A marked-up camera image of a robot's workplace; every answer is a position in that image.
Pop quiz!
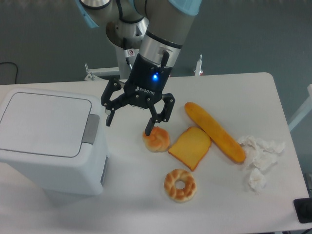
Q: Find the small crumpled white tissue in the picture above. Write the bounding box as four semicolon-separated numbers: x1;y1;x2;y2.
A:
248;168;267;194

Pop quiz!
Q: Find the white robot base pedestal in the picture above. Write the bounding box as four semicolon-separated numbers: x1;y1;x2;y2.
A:
85;46;139;81

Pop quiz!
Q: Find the white table clamp bracket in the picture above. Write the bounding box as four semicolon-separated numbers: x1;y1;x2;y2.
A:
194;54;203;77

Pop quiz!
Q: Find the large crumpled white tissue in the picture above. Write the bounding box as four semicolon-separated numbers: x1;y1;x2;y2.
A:
237;135;286;172

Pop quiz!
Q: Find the braided ring bread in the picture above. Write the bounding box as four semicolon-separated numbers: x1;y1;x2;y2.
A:
163;169;197;203

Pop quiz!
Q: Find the long baguette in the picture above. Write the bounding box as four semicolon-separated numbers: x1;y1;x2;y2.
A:
184;102;246;163

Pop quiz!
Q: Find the white frame post right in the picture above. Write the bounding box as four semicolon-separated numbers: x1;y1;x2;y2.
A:
288;84;312;132

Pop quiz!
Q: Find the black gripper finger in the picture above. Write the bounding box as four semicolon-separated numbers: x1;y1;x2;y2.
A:
100;78;128;127
144;93;175;136

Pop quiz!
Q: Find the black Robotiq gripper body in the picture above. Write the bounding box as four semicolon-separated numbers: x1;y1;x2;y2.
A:
123;53;172;109

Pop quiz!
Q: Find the black cable on floor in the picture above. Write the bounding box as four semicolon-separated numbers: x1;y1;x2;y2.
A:
0;61;19;85

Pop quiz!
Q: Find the knotted round bread roll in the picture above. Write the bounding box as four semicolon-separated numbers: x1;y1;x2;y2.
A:
142;127;170;153

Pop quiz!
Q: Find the white push-top trash can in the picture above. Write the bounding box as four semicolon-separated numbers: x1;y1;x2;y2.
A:
0;88;109;196

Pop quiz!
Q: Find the black device at table edge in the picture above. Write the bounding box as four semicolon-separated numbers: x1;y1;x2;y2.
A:
293;197;312;223

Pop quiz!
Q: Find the toast bread slice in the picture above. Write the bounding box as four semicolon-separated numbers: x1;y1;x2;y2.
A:
168;127;212;171

